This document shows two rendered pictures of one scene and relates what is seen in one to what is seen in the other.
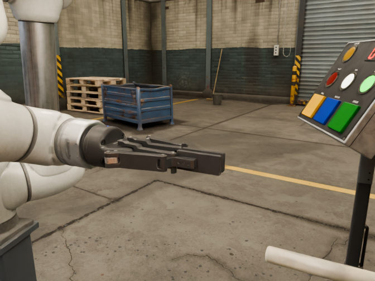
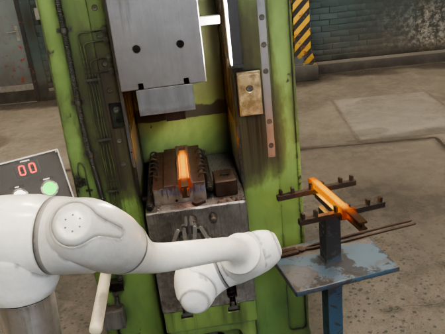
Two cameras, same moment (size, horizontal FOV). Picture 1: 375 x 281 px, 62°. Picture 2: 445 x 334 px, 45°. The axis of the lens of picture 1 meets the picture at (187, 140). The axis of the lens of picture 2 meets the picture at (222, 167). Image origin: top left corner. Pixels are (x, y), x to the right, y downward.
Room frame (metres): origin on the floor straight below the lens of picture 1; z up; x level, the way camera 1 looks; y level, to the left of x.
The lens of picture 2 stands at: (1.09, 1.36, 1.78)
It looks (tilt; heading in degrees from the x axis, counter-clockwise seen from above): 22 degrees down; 240
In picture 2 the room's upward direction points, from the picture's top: 6 degrees counter-clockwise
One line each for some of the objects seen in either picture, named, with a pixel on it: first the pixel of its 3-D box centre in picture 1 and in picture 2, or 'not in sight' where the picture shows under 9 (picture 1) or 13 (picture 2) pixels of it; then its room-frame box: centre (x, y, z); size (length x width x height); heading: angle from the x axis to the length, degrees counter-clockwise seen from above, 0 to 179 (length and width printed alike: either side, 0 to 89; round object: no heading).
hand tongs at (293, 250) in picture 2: not in sight; (347, 238); (-0.23, -0.03, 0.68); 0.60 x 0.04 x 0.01; 164
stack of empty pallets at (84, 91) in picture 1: (96, 93); not in sight; (7.38, 2.14, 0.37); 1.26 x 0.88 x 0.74; 57
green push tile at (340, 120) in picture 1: (344, 117); not in sight; (0.76, -0.39, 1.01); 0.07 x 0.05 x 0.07; 179
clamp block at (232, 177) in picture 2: not in sight; (224, 182); (0.13, -0.32, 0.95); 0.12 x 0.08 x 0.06; 64
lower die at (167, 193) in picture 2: not in sight; (178, 171); (0.23, -0.54, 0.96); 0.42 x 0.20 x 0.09; 64
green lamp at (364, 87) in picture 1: (368, 83); (49, 188); (0.76, -0.44, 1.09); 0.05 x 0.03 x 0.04; 154
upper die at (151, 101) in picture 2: not in sight; (165, 87); (0.23, -0.54, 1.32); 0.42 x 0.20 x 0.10; 64
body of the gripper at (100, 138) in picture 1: (118, 148); not in sight; (0.52, 0.12, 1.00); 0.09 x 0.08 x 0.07; 64
